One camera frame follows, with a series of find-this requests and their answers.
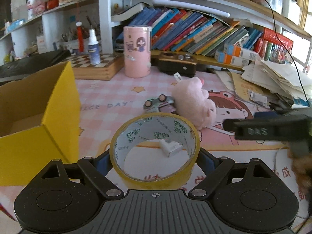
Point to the white box with red label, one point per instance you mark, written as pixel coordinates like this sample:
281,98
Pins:
41,44

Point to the orange and white carton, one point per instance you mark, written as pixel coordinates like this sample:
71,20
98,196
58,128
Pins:
241,51
231,59

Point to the yellow cardboard box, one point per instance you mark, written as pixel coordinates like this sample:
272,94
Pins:
24,156

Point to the colourful pen pack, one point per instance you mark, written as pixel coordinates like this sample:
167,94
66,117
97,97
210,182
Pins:
279,52

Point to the blue tissue pack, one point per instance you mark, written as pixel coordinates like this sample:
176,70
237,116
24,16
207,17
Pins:
15,24

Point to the black electronic keyboard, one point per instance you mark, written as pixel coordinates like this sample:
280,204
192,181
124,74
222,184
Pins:
29,63

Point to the yellow tape roll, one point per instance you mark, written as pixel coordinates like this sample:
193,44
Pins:
156,181

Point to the thick red book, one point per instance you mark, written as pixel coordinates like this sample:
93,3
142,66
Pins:
277,37

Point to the red tassel ornament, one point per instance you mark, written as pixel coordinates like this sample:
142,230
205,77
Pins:
80,37

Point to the person's right hand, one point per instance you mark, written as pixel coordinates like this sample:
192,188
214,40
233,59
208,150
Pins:
303,175

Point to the white bookshelf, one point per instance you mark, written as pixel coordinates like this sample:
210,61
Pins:
104,17

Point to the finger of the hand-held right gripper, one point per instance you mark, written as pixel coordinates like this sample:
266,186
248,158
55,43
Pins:
265,115
229,124

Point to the white storage bins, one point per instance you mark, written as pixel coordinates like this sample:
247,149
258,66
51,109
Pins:
290,7

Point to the white pen cup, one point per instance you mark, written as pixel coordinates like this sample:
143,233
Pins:
69,45

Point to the white spray bottle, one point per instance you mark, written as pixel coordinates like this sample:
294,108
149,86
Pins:
94,51

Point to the stack of loose papers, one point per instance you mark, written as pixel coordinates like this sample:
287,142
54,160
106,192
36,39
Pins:
275,78

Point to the dark brown wooden box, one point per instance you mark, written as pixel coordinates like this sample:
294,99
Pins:
175,65

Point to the row of leaning books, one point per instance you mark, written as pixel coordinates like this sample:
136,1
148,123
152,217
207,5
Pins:
182,29

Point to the small green toy car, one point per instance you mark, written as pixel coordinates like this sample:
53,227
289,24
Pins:
156,103

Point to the brown paper folder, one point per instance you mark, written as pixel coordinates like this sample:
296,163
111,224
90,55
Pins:
243,85

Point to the wooden chessboard box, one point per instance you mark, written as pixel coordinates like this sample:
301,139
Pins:
97,70

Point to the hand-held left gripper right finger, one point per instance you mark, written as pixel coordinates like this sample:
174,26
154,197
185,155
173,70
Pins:
207,162

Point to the white charger cube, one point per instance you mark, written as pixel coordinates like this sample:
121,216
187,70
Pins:
171,147

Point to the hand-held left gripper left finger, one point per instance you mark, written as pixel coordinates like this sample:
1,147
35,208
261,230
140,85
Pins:
102,163

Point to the white orange-bordered desk mat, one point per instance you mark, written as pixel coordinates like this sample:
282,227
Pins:
243,170

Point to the red jar with white lid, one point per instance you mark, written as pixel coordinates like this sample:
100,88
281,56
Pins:
52,2

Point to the small white packet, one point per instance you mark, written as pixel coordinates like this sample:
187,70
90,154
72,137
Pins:
258,98

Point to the white lotion bottle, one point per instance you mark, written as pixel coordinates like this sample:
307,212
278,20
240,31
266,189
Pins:
31,8

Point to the pink plush pig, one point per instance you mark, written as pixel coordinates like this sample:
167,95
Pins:
192,100

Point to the pink gift box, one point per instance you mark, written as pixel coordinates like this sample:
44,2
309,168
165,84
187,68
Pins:
40,7

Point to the pink cylinder container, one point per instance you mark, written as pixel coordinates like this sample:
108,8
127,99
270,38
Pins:
136,61

